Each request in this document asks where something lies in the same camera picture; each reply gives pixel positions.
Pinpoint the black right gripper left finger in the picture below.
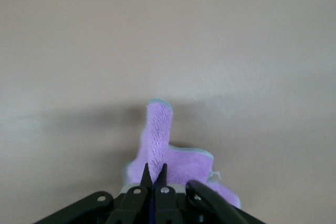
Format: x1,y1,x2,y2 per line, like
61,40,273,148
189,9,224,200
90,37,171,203
34,163,153,224

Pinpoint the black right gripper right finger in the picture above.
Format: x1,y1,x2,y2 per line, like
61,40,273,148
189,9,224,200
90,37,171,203
154,163,266,224

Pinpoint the purple microfibre towel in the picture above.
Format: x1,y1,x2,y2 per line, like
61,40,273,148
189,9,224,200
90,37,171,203
123,98,241,209

